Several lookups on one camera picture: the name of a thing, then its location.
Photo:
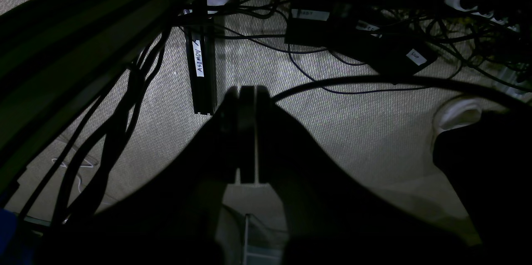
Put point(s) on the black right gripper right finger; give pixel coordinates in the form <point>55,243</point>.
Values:
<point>332,219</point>

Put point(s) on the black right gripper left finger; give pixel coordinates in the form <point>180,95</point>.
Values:
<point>173,218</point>

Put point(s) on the white shoe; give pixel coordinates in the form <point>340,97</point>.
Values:
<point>457,112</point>

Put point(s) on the white power strip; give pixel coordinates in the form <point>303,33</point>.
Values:
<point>485,9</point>

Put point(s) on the black labelled aluminium bar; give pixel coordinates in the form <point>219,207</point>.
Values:
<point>200,52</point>

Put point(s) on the black power adapter brick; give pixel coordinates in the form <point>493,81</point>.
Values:
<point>389,51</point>

